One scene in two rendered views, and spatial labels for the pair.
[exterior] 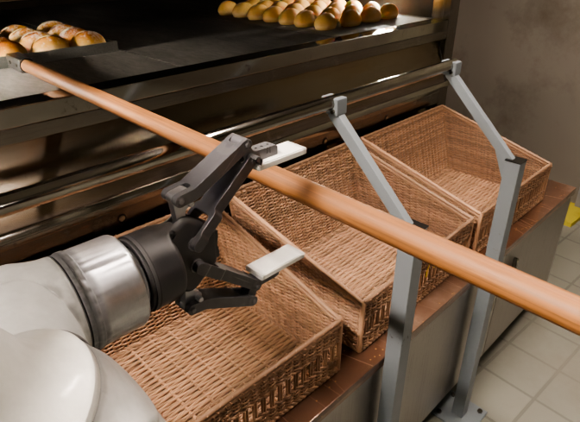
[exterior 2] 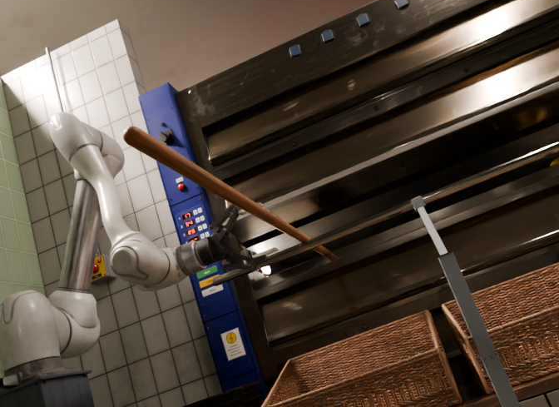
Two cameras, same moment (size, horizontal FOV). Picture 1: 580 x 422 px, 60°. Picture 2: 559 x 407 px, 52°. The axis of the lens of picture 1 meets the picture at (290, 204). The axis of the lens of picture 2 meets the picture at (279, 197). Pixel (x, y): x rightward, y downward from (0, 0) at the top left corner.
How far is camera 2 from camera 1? 1.51 m
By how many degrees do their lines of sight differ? 70
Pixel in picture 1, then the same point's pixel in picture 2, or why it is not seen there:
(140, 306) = (190, 253)
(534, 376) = not seen: outside the picture
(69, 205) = (326, 315)
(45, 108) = (309, 264)
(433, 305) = not seen: outside the picture
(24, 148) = (307, 288)
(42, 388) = (126, 231)
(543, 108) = not seen: outside the picture
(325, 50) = (520, 182)
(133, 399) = (140, 238)
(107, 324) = (181, 258)
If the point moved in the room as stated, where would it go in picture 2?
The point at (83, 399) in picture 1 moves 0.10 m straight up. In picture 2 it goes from (129, 233) to (121, 199)
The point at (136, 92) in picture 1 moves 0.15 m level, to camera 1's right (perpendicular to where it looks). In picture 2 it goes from (358, 247) to (382, 232)
